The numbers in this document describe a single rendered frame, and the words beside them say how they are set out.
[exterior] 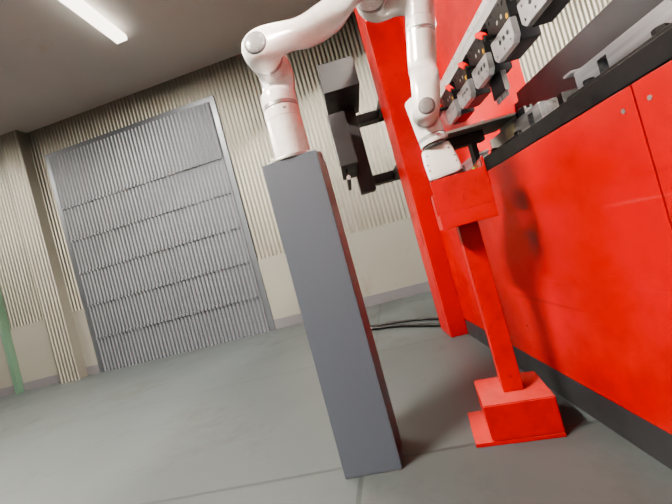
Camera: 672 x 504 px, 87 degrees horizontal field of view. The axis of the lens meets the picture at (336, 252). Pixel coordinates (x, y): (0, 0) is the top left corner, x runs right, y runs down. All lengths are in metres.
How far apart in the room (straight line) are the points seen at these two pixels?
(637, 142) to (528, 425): 0.80
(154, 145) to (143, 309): 2.14
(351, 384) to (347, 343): 0.13
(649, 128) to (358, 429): 1.01
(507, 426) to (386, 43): 2.18
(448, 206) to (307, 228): 0.43
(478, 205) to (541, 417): 0.64
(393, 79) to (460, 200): 1.50
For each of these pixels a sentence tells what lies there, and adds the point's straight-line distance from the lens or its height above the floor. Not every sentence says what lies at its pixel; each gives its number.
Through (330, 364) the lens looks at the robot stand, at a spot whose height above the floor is 0.35.
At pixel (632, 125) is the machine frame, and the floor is 0.76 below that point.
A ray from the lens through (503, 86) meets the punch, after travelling 1.59.
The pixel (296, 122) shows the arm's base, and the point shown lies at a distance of 1.22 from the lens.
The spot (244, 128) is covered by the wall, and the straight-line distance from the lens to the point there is 4.89.
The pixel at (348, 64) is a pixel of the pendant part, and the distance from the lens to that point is 2.70.
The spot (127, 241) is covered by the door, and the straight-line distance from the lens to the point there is 5.44.
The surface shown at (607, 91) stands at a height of 0.84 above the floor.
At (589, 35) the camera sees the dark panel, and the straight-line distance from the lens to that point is 2.07.
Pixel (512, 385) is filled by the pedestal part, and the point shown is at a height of 0.14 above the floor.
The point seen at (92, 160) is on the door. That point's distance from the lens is 5.87.
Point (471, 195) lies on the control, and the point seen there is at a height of 0.74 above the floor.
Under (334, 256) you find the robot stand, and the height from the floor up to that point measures 0.67.
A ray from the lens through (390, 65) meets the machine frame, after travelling 2.54.
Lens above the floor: 0.66
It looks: 1 degrees up
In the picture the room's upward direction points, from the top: 15 degrees counter-clockwise
